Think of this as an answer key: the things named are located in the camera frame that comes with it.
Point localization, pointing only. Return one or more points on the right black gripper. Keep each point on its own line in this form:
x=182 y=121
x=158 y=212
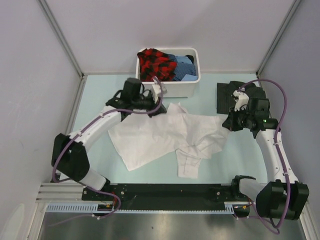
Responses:
x=230 y=123

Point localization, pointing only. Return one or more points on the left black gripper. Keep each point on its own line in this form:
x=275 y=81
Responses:
x=161 y=109

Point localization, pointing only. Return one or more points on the white long sleeve shirt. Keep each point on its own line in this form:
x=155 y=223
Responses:
x=140 y=139

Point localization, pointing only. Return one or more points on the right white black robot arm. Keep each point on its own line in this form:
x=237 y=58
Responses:
x=283 y=196

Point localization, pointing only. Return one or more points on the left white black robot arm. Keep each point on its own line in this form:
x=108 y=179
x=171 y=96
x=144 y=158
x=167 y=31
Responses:
x=70 y=152

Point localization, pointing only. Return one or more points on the folded black striped shirt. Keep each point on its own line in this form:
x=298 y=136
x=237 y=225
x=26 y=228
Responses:
x=224 y=94

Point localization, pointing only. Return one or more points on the red black plaid shirt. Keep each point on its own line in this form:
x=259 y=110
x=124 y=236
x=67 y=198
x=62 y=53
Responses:
x=155 y=63

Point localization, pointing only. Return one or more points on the blue patterned shirt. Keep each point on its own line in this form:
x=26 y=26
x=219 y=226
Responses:
x=185 y=70

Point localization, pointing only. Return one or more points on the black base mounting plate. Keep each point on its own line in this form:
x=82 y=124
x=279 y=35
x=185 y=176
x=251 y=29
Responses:
x=174 y=197

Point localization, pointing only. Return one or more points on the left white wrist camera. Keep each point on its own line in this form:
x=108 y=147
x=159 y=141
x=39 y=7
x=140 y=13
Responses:
x=158 y=89

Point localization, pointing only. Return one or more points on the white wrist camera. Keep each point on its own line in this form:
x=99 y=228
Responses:
x=241 y=100
x=158 y=89

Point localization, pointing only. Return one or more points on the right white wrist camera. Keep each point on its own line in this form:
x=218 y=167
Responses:
x=241 y=100

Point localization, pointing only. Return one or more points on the aluminium front rail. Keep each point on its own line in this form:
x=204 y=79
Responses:
x=60 y=193

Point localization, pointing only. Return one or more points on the right aluminium corner post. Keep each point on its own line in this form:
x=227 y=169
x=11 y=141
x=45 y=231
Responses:
x=278 y=36

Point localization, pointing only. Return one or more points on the aluminium corner post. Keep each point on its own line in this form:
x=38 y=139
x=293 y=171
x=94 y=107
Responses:
x=278 y=36
x=49 y=15

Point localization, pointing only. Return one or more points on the white slotted cable duct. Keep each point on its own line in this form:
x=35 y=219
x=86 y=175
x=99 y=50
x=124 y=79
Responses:
x=96 y=208

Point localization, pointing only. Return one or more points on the left aluminium corner post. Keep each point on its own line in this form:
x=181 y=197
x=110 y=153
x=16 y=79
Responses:
x=49 y=15

